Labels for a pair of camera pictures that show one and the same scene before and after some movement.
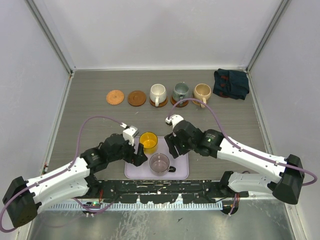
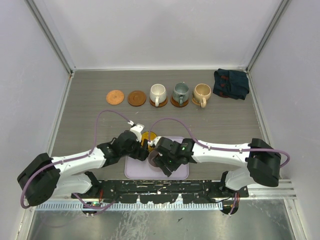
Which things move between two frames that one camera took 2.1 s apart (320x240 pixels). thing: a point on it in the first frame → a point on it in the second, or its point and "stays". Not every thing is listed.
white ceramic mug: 158,93 stays
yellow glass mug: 149,141 stays
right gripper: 171,140 → 160,159
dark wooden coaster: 160,104 stays
